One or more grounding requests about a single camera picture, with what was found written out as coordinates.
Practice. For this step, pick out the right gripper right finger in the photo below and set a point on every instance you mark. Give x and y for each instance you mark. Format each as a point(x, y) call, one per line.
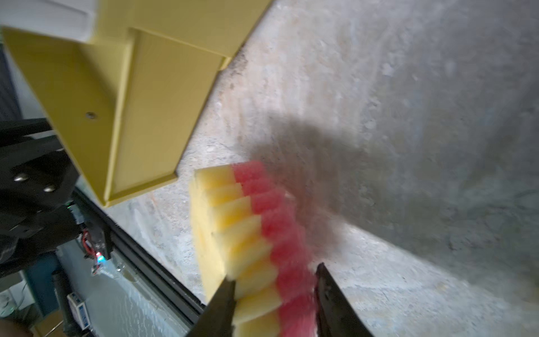
point(335, 315)

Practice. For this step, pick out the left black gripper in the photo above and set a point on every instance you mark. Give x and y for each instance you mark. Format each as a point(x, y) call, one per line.
point(37, 181)

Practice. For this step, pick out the yellow pink ridged sponge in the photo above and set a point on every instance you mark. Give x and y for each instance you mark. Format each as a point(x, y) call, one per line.
point(245, 230)

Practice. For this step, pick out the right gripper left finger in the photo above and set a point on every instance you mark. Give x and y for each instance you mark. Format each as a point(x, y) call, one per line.
point(216, 319)

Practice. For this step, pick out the yellow bottom drawer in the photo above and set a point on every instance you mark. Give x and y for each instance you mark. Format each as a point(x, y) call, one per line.
point(124, 103)

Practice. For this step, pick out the white drawer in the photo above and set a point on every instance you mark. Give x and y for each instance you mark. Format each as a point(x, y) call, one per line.
point(66, 19)

